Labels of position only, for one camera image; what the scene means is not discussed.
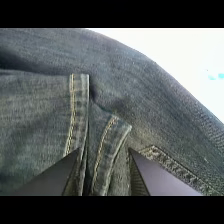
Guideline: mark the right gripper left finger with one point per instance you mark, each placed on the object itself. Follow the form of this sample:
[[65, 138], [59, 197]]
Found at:
[[55, 180]]

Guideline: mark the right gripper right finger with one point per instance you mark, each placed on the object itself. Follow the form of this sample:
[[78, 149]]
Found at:
[[160, 181]]

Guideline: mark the dark blue jeans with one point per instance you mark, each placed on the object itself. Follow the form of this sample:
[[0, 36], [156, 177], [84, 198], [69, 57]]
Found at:
[[133, 83]]

